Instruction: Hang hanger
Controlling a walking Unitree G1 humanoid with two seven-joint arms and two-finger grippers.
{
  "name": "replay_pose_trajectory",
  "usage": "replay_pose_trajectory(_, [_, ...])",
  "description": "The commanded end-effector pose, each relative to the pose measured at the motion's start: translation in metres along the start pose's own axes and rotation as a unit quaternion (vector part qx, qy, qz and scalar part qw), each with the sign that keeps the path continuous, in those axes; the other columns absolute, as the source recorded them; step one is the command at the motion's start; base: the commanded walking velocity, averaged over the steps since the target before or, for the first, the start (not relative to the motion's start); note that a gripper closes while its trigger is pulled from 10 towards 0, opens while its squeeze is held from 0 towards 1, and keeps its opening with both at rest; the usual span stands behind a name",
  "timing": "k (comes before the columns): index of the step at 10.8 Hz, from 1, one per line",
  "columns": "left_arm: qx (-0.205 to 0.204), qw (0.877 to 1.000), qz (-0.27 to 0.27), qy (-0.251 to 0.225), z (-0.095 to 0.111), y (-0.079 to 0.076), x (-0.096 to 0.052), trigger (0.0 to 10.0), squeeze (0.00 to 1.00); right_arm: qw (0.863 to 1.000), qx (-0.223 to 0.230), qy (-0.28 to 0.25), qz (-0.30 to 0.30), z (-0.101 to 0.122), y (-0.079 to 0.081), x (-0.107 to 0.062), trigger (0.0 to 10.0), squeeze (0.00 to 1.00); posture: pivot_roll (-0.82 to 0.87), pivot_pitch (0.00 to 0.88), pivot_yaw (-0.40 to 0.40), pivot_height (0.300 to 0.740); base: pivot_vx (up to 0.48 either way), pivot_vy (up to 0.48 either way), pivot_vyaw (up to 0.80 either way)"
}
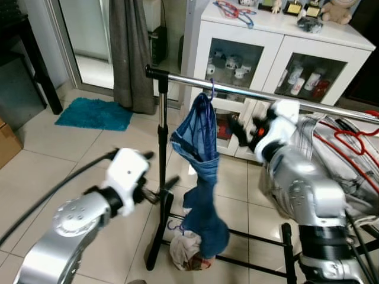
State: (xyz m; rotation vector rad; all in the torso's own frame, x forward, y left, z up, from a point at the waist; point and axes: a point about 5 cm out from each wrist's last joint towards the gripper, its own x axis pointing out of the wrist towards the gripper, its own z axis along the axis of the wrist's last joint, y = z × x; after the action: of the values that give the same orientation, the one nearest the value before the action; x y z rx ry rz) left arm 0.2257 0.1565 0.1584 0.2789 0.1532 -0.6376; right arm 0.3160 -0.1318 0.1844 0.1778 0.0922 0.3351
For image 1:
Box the red plastic hanger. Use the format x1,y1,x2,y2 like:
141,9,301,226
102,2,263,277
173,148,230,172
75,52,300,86
214,1,252,21
314,109,379,193

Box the blue plastic hanger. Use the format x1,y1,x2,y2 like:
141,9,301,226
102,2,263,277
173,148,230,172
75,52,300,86
228,6,256,29

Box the metal clothes rack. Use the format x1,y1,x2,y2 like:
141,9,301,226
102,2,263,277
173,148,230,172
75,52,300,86
145,65,379,284

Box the blue denim jeans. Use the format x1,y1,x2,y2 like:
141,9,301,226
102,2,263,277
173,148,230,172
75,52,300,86
171,92,230,261

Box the beige brown cloth bundle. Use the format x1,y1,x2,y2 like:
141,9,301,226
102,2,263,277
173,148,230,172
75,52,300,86
170,231,212,272

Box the teal shaggy mat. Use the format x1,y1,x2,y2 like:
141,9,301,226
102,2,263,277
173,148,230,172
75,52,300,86
55,98,133,132

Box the grey curtain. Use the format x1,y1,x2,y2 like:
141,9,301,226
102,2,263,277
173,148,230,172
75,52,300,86
110,0,158,115

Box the white glass door cabinet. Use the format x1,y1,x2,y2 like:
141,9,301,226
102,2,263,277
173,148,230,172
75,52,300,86
188,0,377,163

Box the small black appliance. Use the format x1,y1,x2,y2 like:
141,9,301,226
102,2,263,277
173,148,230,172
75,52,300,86
148,27,169,66

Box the grey striped garment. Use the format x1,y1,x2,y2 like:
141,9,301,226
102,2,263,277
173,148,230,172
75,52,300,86
293,115,379,208

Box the dark grey bundle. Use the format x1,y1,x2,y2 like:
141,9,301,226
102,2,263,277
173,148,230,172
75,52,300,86
296,17,323,34

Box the sliding glass door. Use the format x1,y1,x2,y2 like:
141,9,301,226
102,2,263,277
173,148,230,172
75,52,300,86
44,0,199,104

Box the black desk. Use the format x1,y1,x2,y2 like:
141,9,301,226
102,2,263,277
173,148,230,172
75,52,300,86
0,12,64,116

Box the small printed cardboard box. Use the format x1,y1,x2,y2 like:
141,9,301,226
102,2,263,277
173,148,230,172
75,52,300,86
0,118,23,169

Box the dark grey storage box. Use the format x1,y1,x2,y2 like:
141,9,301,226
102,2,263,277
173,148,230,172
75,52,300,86
0,56,45,132

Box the beige plush toy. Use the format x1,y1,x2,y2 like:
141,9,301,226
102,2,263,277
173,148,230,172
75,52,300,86
323,0,353,25

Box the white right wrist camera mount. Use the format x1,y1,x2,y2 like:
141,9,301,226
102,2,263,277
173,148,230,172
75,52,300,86
256,99,300,162

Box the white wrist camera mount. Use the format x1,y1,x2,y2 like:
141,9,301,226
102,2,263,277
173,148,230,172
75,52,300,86
256,99,300,162
105,148,150,217

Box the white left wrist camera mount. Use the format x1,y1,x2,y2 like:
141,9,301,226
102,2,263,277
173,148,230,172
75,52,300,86
105,148,150,217

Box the purple wire hanger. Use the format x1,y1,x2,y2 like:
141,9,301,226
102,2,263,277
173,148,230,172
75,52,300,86
198,79,216,160

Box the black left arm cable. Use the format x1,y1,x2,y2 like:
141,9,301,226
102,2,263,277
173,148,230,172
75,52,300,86
0,151,119,248

